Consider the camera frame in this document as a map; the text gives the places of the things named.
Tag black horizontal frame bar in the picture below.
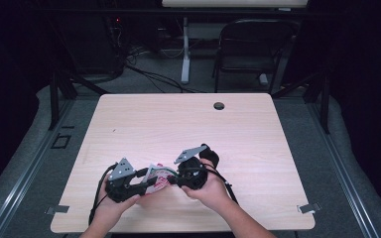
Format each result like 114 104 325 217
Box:
39 7 331 18

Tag person's left hand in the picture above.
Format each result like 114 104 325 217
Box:
92 179 144 226

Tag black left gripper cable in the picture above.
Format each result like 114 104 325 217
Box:
87 162 119 226

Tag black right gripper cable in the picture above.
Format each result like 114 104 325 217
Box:
205 168 241 206

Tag person's right hand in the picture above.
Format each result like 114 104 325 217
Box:
180 158 235 213

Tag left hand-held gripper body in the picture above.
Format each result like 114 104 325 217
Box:
104 157 147 203

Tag pink plastic snack bag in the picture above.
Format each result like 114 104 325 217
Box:
140 162 181 196

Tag black floor cables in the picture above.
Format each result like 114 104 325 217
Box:
124 49 209 94

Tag white desk leg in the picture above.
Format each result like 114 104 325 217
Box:
180 16 192 84

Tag black folding chair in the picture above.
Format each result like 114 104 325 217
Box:
212 18 300 95

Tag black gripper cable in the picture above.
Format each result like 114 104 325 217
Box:
205 168 241 206
87 162 119 226

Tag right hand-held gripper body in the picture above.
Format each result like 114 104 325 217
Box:
173 144 210 191

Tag aluminium floor rail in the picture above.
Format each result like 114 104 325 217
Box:
0 98 77 238
306 98 381 238

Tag grey metal bracket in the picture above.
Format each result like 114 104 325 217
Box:
297 201 322 214
45 204 70 216

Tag black frame post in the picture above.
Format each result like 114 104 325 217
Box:
319 73 331 135
48 70 62 131

